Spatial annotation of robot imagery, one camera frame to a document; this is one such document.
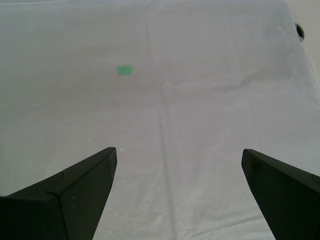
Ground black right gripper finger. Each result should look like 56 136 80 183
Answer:
0 146 118 240
241 148 320 240

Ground small green tape mark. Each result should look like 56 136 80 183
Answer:
116 65 133 76

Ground black table cable hole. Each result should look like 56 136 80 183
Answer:
293 22 305 42

